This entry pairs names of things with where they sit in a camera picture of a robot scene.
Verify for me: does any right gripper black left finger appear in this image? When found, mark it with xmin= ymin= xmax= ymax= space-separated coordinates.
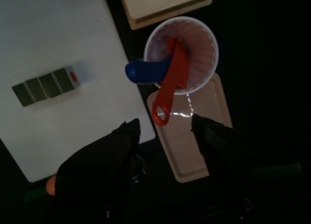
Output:
xmin=44 ymin=117 xmax=142 ymax=224

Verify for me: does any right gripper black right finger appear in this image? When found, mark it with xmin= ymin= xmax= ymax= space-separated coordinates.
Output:
xmin=190 ymin=113 xmax=261 ymax=224

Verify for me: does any tan rectangular plate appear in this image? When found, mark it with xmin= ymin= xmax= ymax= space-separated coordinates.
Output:
xmin=146 ymin=72 xmax=235 ymax=184

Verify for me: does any red toy knife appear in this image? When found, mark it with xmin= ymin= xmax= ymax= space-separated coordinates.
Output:
xmin=151 ymin=36 xmax=191 ymax=127

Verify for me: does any dark green sushi roll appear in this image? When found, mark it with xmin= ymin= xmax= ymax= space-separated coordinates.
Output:
xmin=11 ymin=66 xmax=82 ymax=108

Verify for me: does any white cutting board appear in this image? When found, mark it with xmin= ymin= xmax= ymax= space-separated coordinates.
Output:
xmin=0 ymin=0 xmax=156 ymax=184

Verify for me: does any orange toy carrot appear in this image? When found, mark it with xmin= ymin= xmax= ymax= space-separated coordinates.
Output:
xmin=46 ymin=174 xmax=59 ymax=197

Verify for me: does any blue plastic scoop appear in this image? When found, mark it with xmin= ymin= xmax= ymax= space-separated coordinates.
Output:
xmin=124 ymin=57 xmax=174 ymax=85

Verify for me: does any white paper cup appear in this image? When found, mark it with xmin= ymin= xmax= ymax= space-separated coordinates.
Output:
xmin=143 ymin=15 xmax=220 ymax=97

